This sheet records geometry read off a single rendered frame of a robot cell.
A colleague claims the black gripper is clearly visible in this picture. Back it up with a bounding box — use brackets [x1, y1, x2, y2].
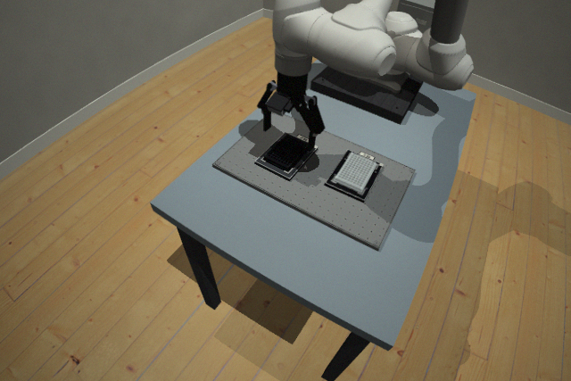
[257, 72, 325, 152]

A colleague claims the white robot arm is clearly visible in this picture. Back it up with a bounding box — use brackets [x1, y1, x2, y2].
[272, 0, 474, 94]

